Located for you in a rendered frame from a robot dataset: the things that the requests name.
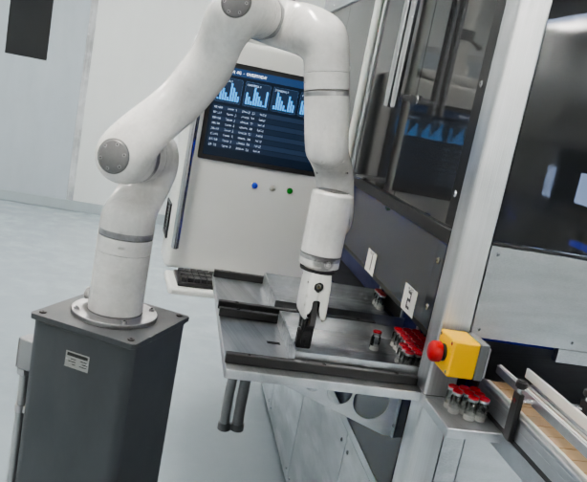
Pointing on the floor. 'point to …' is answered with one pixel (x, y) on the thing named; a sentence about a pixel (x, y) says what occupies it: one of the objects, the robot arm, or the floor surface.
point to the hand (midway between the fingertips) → (303, 338)
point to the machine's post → (475, 219)
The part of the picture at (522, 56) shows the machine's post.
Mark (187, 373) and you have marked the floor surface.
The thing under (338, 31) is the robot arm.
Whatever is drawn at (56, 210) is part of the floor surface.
